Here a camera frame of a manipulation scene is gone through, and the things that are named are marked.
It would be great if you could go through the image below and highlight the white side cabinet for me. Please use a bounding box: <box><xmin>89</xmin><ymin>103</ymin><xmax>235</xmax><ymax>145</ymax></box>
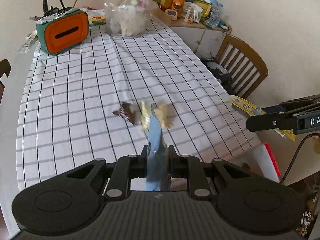
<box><xmin>170</xmin><ymin>19</ymin><xmax>232</xmax><ymax>59</ymax></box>

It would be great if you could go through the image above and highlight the clear plastic bag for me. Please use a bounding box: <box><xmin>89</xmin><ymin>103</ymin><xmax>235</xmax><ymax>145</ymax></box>
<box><xmin>101</xmin><ymin>0</ymin><xmax>157</xmax><ymax>37</ymax></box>

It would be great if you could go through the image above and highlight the orange juice bottle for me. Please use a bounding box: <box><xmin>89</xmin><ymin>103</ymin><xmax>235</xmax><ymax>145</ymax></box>
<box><xmin>160</xmin><ymin>0</ymin><xmax>173</xmax><ymax>11</ymax></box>

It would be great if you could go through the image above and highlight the orange lidded jar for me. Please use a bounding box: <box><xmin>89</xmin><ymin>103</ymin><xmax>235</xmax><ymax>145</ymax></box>
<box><xmin>171</xmin><ymin>0</ymin><xmax>185</xmax><ymax>18</ymax></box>

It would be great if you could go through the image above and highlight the orange green tissue box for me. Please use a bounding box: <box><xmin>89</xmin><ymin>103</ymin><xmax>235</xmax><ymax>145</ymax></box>
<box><xmin>36</xmin><ymin>8</ymin><xmax>89</xmax><ymax>55</ymax></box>

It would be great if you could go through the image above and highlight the white grid tablecloth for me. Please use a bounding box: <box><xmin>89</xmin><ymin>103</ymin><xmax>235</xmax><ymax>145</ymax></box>
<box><xmin>16</xmin><ymin>18</ymin><xmax>260</xmax><ymax>190</ymax></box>

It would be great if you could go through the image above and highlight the yellow minion snack packet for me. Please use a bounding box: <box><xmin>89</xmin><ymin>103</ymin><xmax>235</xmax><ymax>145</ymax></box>
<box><xmin>229</xmin><ymin>95</ymin><xmax>296</xmax><ymax>142</ymax></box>

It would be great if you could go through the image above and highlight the light blue snack packet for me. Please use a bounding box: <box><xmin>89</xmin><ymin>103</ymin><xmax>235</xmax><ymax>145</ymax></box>
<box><xmin>146</xmin><ymin>104</ymin><xmax>171</xmax><ymax>191</ymax></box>

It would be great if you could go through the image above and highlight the dark brown chocolate packet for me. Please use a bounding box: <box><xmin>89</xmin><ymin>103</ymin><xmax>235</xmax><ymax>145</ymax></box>
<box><xmin>112</xmin><ymin>101</ymin><xmax>141</xmax><ymax>125</ymax></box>

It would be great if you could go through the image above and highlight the clear water bottle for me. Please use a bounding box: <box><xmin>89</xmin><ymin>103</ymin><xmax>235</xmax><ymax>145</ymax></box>
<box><xmin>208</xmin><ymin>3</ymin><xmax>223</xmax><ymax>28</ymax></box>

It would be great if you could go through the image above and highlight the beige clear snack bag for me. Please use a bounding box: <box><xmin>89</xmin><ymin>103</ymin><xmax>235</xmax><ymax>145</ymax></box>
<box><xmin>140</xmin><ymin>101</ymin><xmax>172</xmax><ymax>131</ymax></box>

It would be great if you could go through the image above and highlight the white digital timer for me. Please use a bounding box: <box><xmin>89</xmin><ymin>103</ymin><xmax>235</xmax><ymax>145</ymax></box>
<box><xmin>165</xmin><ymin>9</ymin><xmax>178</xmax><ymax>21</ymax></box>

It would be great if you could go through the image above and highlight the wooden slat chair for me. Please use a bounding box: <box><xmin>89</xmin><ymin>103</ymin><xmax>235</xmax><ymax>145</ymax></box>
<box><xmin>214</xmin><ymin>35</ymin><xmax>268</xmax><ymax>99</ymax></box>

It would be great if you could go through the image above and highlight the yellow lidded container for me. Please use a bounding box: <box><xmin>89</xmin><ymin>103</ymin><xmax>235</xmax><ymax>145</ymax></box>
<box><xmin>194</xmin><ymin>0</ymin><xmax>212</xmax><ymax>17</ymax></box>

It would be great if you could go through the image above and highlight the brown chair left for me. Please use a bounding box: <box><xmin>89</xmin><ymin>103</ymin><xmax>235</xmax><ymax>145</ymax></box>
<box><xmin>0</xmin><ymin>58</ymin><xmax>13</xmax><ymax>106</ymax></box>

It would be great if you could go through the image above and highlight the black cable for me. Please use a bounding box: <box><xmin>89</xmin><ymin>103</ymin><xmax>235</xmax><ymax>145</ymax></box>
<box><xmin>278</xmin><ymin>132</ymin><xmax>320</xmax><ymax>185</ymax></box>

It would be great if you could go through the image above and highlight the person right hand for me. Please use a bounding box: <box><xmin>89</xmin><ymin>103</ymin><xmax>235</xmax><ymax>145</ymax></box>
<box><xmin>313</xmin><ymin>136</ymin><xmax>320</xmax><ymax>154</ymax></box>

